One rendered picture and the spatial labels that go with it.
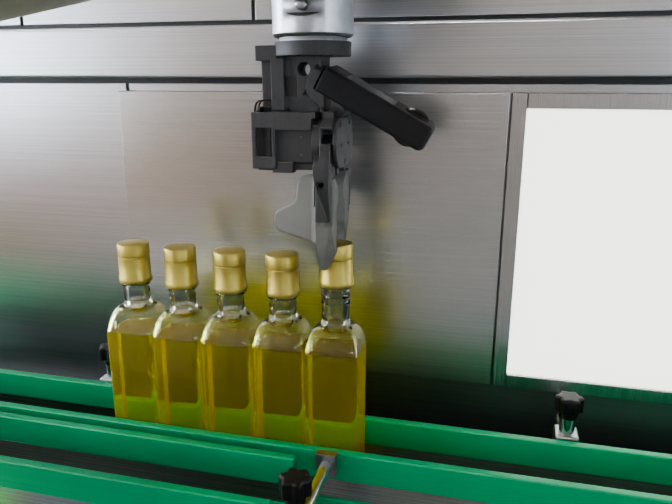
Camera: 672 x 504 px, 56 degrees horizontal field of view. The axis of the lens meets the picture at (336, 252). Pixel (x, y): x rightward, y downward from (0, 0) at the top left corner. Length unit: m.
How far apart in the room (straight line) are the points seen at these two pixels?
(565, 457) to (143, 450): 0.45
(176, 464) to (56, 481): 0.12
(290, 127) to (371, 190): 0.18
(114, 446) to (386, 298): 0.35
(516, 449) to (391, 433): 0.13
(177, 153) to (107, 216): 0.16
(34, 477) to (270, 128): 0.42
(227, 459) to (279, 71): 0.39
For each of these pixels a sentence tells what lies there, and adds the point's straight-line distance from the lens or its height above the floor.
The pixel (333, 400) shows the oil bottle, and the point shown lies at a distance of 0.67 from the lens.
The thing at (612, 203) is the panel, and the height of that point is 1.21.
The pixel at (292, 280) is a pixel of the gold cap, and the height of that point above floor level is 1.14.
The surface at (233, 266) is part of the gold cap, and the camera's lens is 0.66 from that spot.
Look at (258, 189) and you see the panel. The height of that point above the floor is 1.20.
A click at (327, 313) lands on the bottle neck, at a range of 0.64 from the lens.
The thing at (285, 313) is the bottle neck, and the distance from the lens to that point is 0.66.
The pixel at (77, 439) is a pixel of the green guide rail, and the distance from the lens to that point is 0.79.
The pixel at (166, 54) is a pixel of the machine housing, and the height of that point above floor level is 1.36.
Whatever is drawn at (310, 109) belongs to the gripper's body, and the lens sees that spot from 0.61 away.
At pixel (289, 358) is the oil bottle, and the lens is 0.66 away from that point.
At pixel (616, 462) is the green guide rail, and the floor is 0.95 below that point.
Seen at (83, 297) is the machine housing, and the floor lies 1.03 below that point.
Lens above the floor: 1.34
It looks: 15 degrees down
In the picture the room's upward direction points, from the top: straight up
